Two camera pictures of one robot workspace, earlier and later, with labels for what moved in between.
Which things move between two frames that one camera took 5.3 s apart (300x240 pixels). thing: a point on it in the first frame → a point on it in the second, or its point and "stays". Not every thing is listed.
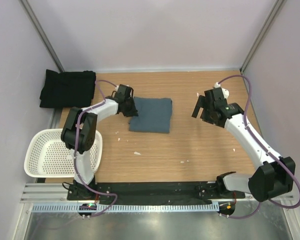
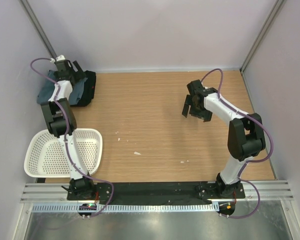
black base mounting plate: x=150 y=191 stays
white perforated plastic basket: x=47 y=155 stays
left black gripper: x=133 y=112 → x=80 y=74
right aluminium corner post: x=276 y=7 stays
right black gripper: x=200 y=103 → x=205 y=115
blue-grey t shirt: x=154 y=115 → x=48 y=86
